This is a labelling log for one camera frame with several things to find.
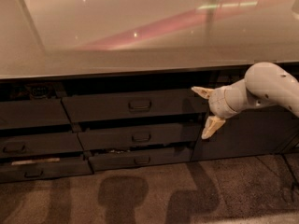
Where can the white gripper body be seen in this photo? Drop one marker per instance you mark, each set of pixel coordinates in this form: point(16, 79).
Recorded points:
point(217, 103)

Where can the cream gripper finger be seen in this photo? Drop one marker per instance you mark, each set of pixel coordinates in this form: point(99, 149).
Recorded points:
point(213, 123)
point(203, 92)

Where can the grey drawer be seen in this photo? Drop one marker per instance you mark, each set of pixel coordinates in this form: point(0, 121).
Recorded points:
point(140, 158)
point(38, 144)
point(44, 170)
point(127, 105)
point(32, 113)
point(139, 136)

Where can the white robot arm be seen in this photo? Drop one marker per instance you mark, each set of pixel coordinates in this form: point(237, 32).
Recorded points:
point(264, 84)

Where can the items in left drawer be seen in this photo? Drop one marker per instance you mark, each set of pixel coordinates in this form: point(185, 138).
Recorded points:
point(31, 92)

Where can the grey cabinet door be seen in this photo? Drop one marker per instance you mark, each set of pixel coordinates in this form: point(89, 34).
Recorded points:
point(251, 132)

